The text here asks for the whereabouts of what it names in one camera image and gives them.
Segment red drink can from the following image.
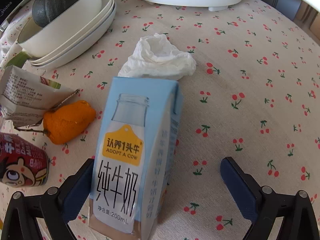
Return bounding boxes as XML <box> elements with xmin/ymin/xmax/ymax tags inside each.
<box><xmin>1</xmin><ymin>133</ymin><xmax>49</xmax><ymax>187</ymax></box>

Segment orange peel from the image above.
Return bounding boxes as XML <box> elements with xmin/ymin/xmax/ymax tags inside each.
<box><xmin>15</xmin><ymin>100</ymin><xmax>97</xmax><ymax>145</ymax></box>

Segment blue milk carton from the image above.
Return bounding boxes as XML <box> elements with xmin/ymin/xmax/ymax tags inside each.
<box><xmin>89</xmin><ymin>77</ymin><xmax>183</xmax><ymax>239</ymax></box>

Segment torn paper carton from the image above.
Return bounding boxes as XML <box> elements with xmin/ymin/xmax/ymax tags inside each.
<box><xmin>1</xmin><ymin>66</ymin><xmax>76</xmax><ymax>128</ymax></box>

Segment white tissue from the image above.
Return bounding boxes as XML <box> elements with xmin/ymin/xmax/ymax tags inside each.
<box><xmin>118</xmin><ymin>33</ymin><xmax>196</xmax><ymax>81</ymax></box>

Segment cherry print tablecloth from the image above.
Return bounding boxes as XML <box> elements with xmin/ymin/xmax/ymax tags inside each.
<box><xmin>0</xmin><ymin>0</ymin><xmax>320</xmax><ymax>240</ymax></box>

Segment stacked white plates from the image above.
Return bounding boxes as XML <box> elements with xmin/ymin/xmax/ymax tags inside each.
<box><xmin>28</xmin><ymin>0</ymin><xmax>117</xmax><ymax>69</ymax></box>

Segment cream bowl green handle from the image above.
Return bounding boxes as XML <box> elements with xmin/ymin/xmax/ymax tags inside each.
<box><xmin>1</xmin><ymin>0</ymin><xmax>102</xmax><ymax>68</ymax></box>

